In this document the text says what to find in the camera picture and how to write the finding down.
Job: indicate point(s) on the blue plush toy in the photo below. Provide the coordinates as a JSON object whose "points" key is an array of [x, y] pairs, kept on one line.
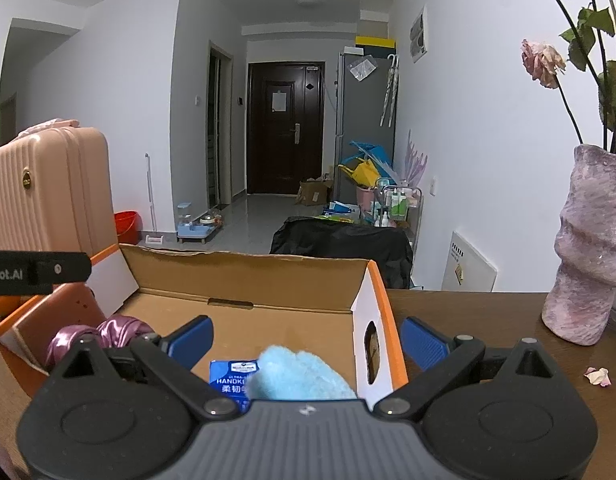
{"points": [[298, 370]]}

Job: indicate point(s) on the small blue tissue packet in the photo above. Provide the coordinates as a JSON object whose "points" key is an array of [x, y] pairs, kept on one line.
{"points": [[228, 380]]}

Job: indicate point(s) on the white board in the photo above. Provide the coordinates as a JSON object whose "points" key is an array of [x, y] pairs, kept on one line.
{"points": [[470, 265]]}

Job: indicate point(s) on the side doorway frame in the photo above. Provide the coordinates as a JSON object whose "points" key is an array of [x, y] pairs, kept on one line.
{"points": [[220, 125]]}

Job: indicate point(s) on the blue folding stool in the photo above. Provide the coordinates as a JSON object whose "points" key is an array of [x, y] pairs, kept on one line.
{"points": [[372, 152]]}

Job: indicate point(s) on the white wall outlet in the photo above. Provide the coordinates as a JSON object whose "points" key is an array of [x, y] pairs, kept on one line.
{"points": [[433, 186]]}

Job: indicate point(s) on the pink ribbed suitcase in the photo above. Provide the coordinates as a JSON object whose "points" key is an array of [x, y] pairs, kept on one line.
{"points": [[53, 195]]}

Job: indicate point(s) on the pink wrapped packet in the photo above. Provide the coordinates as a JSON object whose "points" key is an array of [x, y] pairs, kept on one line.
{"points": [[48, 127]]}

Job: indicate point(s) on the pink bucket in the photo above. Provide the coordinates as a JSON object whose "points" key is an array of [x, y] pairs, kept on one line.
{"points": [[365, 196]]}

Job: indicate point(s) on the orange fruit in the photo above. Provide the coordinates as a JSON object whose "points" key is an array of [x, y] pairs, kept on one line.
{"points": [[3, 304]]}

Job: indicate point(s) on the clear plastic pouch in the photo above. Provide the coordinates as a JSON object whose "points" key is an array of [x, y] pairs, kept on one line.
{"points": [[363, 67]]}

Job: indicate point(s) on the red bucket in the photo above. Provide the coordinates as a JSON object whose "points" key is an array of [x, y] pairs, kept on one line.
{"points": [[125, 227]]}

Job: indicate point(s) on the orange cardboard box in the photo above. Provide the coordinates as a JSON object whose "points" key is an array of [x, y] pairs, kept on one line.
{"points": [[268, 280]]}

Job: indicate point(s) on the yellow and black box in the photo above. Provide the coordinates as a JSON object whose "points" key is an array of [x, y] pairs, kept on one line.
{"points": [[375, 42]]}

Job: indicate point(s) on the pink textured vase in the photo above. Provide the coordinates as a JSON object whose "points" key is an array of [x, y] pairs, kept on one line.
{"points": [[585, 250]]}

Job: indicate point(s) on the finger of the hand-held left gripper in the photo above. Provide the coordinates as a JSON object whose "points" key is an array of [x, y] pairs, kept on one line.
{"points": [[63, 266]]}

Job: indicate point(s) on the grey refrigerator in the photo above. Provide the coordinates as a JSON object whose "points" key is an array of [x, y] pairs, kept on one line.
{"points": [[363, 115]]}

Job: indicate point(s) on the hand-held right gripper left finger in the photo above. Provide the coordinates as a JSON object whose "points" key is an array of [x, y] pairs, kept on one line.
{"points": [[193, 336]]}

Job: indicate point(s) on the fallen pink petal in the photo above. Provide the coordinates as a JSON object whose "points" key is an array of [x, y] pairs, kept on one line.
{"points": [[598, 376]]}

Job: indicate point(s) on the white paper on door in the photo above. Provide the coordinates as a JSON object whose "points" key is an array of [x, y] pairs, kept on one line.
{"points": [[280, 101]]}

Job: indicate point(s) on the brown cardboard box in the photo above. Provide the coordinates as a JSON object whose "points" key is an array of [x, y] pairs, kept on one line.
{"points": [[313, 192]]}

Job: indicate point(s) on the blue pet feeder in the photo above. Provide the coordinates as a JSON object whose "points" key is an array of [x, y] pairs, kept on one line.
{"points": [[193, 232]]}

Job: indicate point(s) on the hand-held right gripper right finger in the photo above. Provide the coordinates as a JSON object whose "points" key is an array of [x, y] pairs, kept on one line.
{"points": [[420, 340]]}

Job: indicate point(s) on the pink satin cloth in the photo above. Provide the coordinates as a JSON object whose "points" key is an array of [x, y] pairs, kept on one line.
{"points": [[119, 330]]}

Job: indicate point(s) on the dark brown entrance door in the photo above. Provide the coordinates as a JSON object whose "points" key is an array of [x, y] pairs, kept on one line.
{"points": [[285, 160]]}

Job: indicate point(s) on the white mop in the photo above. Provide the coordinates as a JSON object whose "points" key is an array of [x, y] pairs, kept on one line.
{"points": [[150, 200]]}

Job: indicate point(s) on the metal cart with bottles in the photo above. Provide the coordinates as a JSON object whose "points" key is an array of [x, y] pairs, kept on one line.
{"points": [[397, 205]]}

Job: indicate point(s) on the purple feather wings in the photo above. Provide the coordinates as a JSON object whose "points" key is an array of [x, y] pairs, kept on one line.
{"points": [[413, 162]]}

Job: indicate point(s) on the green and blue packets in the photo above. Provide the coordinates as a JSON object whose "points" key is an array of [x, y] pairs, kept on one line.
{"points": [[338, 212]]}

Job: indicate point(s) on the bunch of dried pink roses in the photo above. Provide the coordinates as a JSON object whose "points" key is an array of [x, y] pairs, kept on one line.
{"points": [[540, 62]]}

